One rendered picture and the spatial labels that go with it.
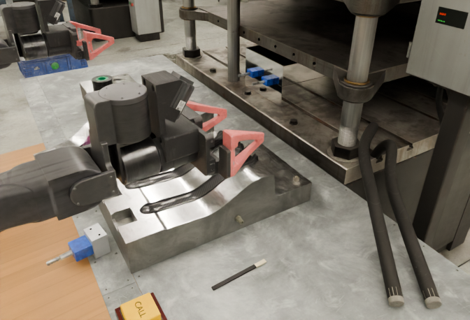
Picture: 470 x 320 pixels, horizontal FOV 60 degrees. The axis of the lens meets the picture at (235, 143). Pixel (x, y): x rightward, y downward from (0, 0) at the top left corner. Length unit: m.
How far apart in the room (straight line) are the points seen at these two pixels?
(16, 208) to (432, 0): 1.06
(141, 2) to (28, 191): 4.83
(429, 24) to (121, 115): 0.92
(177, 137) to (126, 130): 0.07
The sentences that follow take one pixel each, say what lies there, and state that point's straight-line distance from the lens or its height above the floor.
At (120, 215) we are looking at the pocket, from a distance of 0.99.
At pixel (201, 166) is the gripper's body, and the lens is 0.57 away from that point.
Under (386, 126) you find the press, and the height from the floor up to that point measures 0.79.
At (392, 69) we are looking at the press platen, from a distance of 1.44.
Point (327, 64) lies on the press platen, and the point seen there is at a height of 1.03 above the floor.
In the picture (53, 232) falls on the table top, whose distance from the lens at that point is 1.12.
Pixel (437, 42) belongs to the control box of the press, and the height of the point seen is 1.18.
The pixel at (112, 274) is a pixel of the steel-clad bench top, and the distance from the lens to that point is 0.97.
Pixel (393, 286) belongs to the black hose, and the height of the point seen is 0.83.
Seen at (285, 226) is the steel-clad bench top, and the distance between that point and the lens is 1.05.
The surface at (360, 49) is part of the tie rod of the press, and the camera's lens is 1.22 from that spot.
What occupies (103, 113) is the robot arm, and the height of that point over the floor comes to 1.29.
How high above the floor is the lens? 1.50
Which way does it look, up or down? 31 degrees down
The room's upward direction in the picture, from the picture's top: straight up
